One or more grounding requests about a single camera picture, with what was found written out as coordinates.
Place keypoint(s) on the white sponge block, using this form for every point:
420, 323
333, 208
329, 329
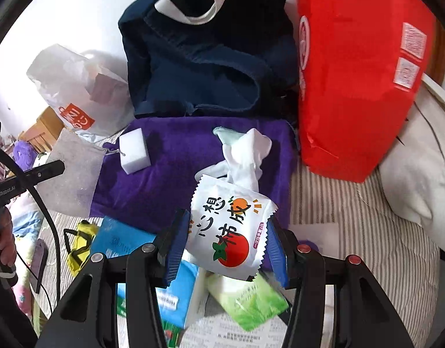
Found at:
135, 152

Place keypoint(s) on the pastel patterned quilt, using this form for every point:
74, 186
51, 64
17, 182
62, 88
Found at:
25, 224

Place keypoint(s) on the purple towel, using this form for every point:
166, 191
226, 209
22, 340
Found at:
179, 159

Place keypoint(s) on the white tomato print snack packet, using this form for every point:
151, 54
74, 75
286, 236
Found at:
226, 224

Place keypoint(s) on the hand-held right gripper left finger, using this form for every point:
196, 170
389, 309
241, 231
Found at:
175, 252

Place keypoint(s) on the blue tissue pack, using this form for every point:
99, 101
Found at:
124, 239

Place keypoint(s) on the green tissue packet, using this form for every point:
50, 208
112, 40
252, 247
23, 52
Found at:
251, 304

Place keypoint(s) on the navy tote bag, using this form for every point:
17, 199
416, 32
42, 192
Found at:
179, 65

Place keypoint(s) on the person's dark clothing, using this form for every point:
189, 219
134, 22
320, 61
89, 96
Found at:
8, 319

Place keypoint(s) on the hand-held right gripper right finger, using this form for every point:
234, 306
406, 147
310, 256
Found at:
277, 257

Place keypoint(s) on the white plastic shopping bag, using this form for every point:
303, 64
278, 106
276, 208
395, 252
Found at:
63, 79

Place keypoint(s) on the yellow and black pouch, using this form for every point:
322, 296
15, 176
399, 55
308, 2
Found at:
83, 239

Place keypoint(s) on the wooden bed frame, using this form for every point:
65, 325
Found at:
440, 58

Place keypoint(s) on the purple fluffy item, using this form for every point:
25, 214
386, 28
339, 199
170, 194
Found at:
25, 152

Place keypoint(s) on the smartphone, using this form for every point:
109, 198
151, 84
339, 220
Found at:
39, 264

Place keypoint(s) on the green snack packet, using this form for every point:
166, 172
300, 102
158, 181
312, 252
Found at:
170, 334

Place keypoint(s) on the wooden nightstand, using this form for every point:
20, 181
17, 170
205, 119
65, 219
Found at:
48, 123

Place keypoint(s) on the white sock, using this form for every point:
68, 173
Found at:
244, 159

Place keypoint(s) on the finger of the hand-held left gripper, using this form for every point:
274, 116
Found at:
44, 171

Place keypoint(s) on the red paper bag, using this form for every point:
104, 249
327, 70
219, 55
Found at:
353, 79

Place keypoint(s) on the cream cloth bag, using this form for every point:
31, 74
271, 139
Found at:
425, 174

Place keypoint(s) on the person's left hand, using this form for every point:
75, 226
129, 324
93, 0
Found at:
2, 234

